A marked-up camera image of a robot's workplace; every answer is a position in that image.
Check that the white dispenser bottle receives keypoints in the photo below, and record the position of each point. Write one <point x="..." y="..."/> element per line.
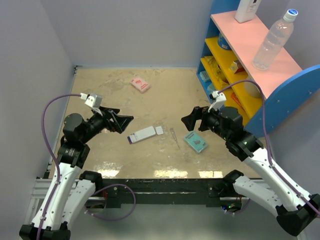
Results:
<point x="246" y="10"/>

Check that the small orange white box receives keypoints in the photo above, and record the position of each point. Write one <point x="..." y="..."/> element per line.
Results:
<point x="236" y="67"/>

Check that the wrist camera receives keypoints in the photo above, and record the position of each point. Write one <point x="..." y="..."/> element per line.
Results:
<point x="218" y="100"/>
<point x="92" y="100"/>

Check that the white Kamenoko sponge pack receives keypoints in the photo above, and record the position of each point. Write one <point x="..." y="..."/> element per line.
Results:
<point x="140" y="84"/>

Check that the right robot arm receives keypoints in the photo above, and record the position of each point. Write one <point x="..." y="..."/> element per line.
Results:
<point x="294" y="207"/>

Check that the orange box on shelf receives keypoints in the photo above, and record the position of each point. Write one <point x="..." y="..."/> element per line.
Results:
<point x="237" y="101"/>

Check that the blue shelf unit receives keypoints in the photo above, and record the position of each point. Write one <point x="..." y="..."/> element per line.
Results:
<point x="285" y="85"/>

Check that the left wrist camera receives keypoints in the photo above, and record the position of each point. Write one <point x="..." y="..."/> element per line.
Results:
<point x="92" y="100"/>

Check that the beige cylinder on shelf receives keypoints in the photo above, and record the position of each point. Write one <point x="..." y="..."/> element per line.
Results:
<point x="252" y="89"/>

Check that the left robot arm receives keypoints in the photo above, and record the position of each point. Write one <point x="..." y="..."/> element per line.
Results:
<point x="70" y="187"/>

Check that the white remote control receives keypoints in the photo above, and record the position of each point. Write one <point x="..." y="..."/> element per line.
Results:
<point x="141" y="135"/>

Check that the clear water bottle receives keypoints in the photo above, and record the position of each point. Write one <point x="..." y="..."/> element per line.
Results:
<point x="274" y="41"/>

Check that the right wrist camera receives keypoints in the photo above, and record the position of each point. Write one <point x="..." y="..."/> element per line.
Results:
<point x="218" y="100"/>

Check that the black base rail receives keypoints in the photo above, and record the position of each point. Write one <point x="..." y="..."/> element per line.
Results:
<point x="162" y="191"/>

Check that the teal sponge pack on shelf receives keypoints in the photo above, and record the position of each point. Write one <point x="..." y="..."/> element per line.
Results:
<point x="204" y="76"/>

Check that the blue can on shelf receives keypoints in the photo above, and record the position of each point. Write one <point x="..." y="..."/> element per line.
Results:
<point x="222" y="42"/>

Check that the yellow snack bag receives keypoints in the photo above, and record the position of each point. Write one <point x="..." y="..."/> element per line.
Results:
<point x="215" y="73"/>

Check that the clear-handled screwdriver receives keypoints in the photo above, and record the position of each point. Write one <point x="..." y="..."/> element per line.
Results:
<point x="175" y="137"/>

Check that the white battery cover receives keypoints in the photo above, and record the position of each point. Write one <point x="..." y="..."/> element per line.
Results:
<point x="159" y="130"/>

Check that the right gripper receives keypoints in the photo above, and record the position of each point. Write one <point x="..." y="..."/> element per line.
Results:
<point x="198" y="113"/>

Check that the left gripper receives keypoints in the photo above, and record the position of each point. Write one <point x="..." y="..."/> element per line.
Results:
<point x="120" y="122"/>

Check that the teal Kamenoko sponge pack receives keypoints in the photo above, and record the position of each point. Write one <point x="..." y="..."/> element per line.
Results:
<point x="195" y="141"/>

